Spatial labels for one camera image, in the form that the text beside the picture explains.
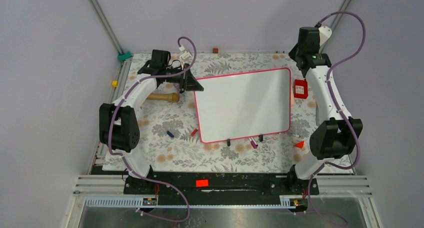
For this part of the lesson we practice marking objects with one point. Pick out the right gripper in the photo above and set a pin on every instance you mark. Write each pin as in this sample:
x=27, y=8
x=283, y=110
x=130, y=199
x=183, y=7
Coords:
x=292, y=53

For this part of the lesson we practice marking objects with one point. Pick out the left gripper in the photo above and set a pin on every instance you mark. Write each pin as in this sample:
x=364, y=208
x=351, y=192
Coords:
x=188, y=82

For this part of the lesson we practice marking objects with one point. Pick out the blue marker cap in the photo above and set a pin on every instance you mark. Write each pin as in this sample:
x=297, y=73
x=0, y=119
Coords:
x=170, y=134

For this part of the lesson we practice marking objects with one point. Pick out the pink framed whiteboard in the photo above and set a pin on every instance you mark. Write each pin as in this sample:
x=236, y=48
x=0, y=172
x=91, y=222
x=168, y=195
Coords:
x=243, y=105

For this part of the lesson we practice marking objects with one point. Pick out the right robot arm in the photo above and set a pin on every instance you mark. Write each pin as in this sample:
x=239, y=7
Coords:
x=338, y=132

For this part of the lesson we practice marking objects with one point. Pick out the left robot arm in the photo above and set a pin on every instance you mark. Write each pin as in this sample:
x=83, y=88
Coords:
x=118, y=122

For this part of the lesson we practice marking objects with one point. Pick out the gold toy microphone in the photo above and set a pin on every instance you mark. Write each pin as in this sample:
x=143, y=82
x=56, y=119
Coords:
x=168, y=97

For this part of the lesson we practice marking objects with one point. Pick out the red small box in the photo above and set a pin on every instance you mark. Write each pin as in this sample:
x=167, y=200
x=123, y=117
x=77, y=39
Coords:
x=300, y=89

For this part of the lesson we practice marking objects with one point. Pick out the red capped marker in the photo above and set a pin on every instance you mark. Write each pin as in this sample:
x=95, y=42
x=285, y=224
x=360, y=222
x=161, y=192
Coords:
x=194, y=132

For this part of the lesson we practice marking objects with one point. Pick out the teal corner clamp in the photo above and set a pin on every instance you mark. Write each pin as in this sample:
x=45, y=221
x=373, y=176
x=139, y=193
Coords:
x=125, y=56

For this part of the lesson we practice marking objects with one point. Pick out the yellow small cube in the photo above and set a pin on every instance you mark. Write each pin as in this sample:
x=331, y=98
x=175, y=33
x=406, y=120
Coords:
x=114, y=83

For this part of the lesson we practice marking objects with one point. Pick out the magenta capped marker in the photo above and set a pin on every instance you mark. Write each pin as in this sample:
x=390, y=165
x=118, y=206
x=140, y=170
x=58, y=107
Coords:
x=252, y=142

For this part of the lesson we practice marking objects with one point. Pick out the red triangular block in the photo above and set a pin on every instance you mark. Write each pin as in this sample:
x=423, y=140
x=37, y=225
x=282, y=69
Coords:
x=300, y=145

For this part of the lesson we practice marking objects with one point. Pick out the red tape label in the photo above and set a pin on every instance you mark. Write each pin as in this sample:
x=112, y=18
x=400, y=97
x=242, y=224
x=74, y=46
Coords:
x=201, y=183

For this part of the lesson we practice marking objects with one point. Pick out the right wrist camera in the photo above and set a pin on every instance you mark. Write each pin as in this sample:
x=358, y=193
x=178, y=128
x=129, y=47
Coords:
x=325, y=32

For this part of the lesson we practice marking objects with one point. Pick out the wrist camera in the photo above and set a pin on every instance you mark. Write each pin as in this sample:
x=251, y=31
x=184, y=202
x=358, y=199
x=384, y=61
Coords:
x=184, y=55
x=325, y=32

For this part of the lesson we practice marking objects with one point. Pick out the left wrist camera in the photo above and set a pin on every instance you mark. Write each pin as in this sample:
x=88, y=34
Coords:
x=184, y=55

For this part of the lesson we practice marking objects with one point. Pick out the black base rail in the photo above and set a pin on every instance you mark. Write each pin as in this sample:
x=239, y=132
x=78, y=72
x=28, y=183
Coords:
x=172, y=182

